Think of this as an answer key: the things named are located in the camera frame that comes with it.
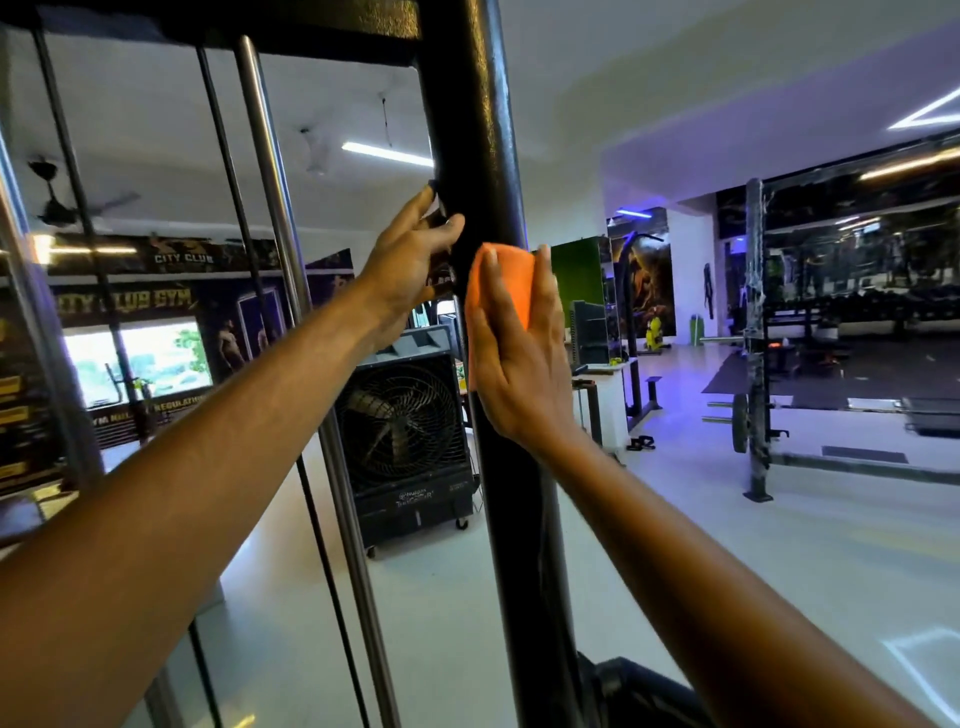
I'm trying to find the person's left hand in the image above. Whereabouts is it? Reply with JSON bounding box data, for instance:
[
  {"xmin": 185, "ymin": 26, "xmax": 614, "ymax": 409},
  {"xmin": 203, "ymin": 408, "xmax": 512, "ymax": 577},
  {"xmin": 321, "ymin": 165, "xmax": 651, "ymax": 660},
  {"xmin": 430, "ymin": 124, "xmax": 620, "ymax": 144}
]
[{"xmin": 358, "ymin": 183, "xmax": 467, "ymax": 352}]

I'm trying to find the person's right hand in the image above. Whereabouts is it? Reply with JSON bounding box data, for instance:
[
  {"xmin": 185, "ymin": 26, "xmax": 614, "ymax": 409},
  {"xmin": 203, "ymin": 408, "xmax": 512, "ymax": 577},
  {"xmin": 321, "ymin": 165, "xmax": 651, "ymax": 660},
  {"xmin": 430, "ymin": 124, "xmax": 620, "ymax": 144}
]
[{"xmin": 464, "ymin": 243, "xmax": 583, "ymax": 452}]

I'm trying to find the orange cleaning cloth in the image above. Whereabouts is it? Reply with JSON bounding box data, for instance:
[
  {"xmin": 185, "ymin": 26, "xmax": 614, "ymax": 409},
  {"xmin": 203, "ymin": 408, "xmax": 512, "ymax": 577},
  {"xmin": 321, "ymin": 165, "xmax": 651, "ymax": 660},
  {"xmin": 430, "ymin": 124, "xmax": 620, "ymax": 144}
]
[{"xmin": 464, "ymin": 241, "xmax": 537, "ymax": 393}]

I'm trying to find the black gym machine frame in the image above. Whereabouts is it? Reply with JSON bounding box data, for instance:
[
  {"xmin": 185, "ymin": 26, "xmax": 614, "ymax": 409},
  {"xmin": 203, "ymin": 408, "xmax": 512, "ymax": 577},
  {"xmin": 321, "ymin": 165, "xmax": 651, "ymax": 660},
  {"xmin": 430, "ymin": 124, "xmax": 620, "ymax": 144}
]
[{"xmin": 0, "ymin": 0, "xmax": 714, "ymax": 728}]

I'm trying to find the person's left forearm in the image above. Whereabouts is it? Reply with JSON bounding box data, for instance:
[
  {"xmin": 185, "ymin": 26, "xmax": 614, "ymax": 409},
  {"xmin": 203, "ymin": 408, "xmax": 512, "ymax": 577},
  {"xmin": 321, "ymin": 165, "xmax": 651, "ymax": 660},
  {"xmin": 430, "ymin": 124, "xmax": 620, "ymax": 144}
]
[{"xmin": 0, "ymin": 279, "xmax": 391, "ymax": 728}]

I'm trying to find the person's right forearm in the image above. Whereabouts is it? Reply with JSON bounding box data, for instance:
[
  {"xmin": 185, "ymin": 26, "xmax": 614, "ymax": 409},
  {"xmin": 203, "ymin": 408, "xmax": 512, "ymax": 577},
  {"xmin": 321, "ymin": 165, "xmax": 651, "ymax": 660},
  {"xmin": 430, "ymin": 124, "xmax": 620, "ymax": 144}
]
[{"xmin": 551, "ymin": 427, "xmax": 939, "ymax": 728}]

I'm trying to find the white tube light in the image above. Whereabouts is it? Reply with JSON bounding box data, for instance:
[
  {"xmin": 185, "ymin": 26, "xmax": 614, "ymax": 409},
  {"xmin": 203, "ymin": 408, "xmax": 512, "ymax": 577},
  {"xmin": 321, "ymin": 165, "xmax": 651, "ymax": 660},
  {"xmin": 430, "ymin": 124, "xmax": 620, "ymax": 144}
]
[{"xmin": 341, "ymin": 140, "xmax": 436, "ymax": 168}]

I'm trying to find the green panel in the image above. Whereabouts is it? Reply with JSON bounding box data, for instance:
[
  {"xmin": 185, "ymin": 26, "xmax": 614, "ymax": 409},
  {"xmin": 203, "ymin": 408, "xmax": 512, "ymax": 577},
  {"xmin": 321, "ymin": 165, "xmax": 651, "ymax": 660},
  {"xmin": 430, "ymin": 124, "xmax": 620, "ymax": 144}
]
[{"xmin": 550, "ymin": 235, "xmax": 615, "ymax": 310}]

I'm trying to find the white ceiling fan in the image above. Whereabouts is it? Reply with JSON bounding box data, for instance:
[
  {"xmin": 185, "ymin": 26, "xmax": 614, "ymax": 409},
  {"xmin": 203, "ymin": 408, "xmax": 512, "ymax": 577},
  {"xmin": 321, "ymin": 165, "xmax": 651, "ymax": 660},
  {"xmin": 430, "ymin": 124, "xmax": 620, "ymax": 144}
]
[{"xmin": 298, "ymin": 127, "xmax": 333, "ymax": 179}]

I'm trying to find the chrome guide rod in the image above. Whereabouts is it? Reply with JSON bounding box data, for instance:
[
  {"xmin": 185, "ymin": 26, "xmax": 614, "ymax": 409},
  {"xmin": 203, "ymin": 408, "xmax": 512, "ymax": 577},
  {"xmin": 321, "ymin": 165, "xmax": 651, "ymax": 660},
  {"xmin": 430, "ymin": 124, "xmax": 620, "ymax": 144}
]
[
  {"xmin": 0, "ymin": 123, "xmax": 108, "ymax": 492},
  {"xmin": 234, "ymin": 33, "xmax": 402, "ymax": 728}
]

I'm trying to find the black monitor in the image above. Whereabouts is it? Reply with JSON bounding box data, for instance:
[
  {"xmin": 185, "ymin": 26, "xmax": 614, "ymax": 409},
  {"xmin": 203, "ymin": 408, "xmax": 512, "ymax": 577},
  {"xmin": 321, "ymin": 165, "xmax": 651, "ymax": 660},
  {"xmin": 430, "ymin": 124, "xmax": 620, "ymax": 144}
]
[{"xmin": 569, "ymin": 300, "xmax": 610, "ymax": 370}]

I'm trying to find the black air cooler fan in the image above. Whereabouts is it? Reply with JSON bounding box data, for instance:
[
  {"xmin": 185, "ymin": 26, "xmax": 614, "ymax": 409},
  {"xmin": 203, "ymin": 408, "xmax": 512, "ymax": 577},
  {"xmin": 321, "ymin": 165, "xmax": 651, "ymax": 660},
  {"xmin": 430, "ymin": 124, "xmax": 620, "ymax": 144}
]
[{"xmin": 332, "ymin": 324, "xmax": 482, "ymax": 558}]

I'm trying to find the large muscle figure poster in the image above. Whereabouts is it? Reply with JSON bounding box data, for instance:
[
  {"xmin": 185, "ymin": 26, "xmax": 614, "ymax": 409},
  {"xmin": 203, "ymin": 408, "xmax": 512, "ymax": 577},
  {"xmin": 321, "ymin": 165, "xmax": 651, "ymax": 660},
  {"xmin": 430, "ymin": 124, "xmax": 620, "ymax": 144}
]
[{"xmin": 608, "ymin": 228, "xmax": 678, "ymax": 340}]

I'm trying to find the white counter desk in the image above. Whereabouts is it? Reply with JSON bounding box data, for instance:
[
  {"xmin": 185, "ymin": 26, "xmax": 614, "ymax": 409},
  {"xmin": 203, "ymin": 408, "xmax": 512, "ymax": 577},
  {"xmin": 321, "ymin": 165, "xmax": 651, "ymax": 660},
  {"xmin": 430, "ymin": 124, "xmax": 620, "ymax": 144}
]
[{"xmin": 571, "ymin": 357, "xmax": 640, "ymax": 453}]

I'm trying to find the dark gym logo banner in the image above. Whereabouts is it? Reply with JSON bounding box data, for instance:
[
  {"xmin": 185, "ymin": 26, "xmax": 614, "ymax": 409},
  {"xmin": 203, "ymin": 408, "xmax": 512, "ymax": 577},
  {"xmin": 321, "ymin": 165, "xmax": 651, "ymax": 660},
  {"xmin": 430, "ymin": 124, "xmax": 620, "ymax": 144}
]
[{"xmin": 41, "ymin": 234, "xmax": 355, "ymax": 277}]

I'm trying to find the bright window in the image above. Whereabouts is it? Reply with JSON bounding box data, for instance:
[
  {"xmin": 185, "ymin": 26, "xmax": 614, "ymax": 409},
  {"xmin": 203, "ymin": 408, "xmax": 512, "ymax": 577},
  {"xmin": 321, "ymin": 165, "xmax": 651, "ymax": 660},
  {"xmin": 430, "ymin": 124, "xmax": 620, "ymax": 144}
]
[{"xmin": 63, "ymin": 316, "xmax": 214, "ymax": 410}]

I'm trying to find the black squat rack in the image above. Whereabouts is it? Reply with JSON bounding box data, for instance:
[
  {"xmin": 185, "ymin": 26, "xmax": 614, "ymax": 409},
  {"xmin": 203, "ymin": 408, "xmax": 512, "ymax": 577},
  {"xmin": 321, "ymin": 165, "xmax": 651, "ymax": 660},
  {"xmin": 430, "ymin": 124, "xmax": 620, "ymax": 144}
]
[{"xmin": 701, "ymin": 138, "xmax": 960, "ymax": 504}]

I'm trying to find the dark ceiling fan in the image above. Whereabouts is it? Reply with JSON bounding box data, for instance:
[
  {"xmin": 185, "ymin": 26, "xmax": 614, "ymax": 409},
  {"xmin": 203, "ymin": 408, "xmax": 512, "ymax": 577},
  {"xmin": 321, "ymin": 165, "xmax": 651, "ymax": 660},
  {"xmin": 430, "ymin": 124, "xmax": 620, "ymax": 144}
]
[{"xmin": 26, "ymin": 157, "xmax": 142, "ymax": 231}]

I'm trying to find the dumbbell rack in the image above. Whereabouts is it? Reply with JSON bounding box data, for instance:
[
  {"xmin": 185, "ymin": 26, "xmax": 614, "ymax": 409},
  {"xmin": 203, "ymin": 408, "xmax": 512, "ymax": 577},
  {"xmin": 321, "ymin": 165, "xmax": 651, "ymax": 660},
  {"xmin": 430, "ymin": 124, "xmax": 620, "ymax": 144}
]
[{"xmin": 765, "ymin": 288, "xmax": 960, "ymax": 339}]

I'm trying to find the black floor mat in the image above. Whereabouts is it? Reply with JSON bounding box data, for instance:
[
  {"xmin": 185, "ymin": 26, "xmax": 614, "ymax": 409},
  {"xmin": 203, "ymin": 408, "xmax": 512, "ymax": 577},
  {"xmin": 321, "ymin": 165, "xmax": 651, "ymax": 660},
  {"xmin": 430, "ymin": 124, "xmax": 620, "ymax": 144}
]
[{"xmin": 701, "ymin": 333, "xmax": 960, "ymax": 414}]

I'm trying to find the angular ceiling strip light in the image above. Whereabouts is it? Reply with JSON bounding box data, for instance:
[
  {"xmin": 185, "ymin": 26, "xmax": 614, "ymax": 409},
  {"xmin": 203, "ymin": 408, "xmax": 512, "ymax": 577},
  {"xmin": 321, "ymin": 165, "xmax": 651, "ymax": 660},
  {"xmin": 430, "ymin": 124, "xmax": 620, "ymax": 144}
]
[{"xmin": 887, "ymin": 84, "xmax": 960, "ymax": 133}]

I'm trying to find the black machine cable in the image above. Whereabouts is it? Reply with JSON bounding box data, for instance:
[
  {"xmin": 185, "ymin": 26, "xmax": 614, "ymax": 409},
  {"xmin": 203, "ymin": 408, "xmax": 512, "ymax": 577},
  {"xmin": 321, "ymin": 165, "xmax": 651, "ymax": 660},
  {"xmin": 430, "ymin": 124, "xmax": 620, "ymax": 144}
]
[
  {"xmin": 195, "ymin": 46, "xmax": 372, "ymax": 728},
  {"xmin": 30, "ymin": 28, "xmax": 151, "ymax": 444}
]

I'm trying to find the bodybuilder wall poster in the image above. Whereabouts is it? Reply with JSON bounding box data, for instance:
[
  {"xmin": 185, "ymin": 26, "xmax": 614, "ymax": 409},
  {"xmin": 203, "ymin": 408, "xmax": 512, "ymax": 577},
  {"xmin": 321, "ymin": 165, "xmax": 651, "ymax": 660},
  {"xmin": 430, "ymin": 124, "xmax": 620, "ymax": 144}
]
[{"xmin": 196, "ymin": 251, "xmax": 355, "ymax": 384}]

